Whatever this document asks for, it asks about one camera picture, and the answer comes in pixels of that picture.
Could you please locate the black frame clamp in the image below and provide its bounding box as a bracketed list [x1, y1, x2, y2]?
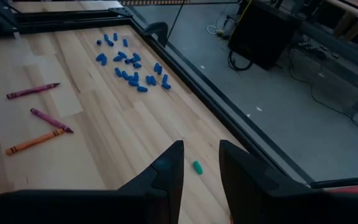
[143, 21, 169, 48]

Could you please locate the long black floor cable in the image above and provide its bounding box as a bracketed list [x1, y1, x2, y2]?
[166, 0, 185, 41]

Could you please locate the white floor cable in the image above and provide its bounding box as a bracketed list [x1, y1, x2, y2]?
[206, 24, 228, 36]

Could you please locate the coiled black cable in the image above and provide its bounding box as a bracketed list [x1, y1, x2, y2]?
[227, 49, 254, 72]

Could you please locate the orange crayon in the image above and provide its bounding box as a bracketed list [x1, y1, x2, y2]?
[4, 128, 65, 156]

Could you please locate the black equipment box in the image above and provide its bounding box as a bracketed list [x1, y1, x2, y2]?
[227, 0, 304, 71]

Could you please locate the black aluminium table frame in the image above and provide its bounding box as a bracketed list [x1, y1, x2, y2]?
[0, 0, 315, 185]

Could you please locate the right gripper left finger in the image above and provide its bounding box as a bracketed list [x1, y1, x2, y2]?
[119, 139, 185, 224]

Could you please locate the small green eraser cap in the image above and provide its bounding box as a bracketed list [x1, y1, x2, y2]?
[192, 160, 204, 175]

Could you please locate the purple crayon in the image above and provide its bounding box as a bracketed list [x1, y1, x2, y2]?
[30, 108, 74, 134]
[6, 82, 61, 100]

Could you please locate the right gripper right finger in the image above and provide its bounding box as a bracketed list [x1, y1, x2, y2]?
[218, 139, 326, 224]

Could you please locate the dark workbench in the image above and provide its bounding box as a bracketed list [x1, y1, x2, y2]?
[290, 0, 358, 118]

